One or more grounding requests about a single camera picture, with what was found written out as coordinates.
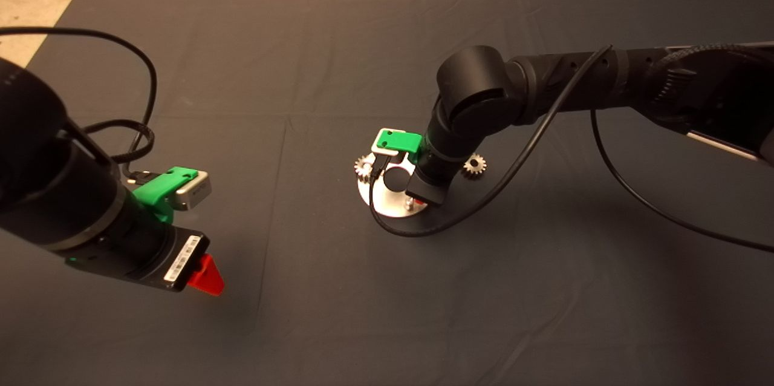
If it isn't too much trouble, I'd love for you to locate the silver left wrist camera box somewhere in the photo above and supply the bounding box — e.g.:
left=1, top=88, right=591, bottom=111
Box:
left=175, top=171, right=212, bottom=212

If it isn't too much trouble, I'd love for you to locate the thin black left camera cable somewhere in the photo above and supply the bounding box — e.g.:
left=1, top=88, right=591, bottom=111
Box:
left=0, top=27, right=158, bottom=163

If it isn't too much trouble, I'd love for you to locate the thick black right camera cable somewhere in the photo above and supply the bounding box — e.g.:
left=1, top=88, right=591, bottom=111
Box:
left=368, top=44, right=774, bottom=254

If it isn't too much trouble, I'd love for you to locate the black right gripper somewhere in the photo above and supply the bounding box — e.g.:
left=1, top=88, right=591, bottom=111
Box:
left=405, top=168, right=450, bottom=207

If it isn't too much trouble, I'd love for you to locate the dark grey table cloth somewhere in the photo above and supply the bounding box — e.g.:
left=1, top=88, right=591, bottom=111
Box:
left=0, top=0, right=774, bottom=386

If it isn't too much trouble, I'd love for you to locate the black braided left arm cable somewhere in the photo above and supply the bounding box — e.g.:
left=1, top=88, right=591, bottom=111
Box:
left=82, top=119, right=156, bottom=165

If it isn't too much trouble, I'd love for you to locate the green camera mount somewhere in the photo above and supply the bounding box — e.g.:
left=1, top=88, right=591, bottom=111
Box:
left=132, top=166, right=199, bottom=224
left=375, top=129, right=432, bottom=164

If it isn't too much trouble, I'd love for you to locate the round metal carrier plate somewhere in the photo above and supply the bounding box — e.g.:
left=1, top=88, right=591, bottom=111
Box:
left=358, top=150, right=436, bottom=218

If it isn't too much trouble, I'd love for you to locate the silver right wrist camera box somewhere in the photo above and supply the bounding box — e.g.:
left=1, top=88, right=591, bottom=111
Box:
left=370, top=127, right=407, bottom=159

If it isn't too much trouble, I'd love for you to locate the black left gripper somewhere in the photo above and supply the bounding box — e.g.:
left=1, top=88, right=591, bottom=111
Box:
left=65, top=226, right=226, bottom=298

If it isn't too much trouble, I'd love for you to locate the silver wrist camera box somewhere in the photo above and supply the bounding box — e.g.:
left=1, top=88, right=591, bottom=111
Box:
left=175, top=171, right=212, bottom=212
left=370, top=127, right=407, bottom=159

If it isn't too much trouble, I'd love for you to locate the green left camera mount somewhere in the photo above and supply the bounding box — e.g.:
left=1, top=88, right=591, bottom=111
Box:
left=132, top=166, right=199, bottom=224

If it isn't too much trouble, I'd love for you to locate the green right camera mount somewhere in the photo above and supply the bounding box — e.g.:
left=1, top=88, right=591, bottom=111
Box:
left=375, top=129, right=432, bottom=164

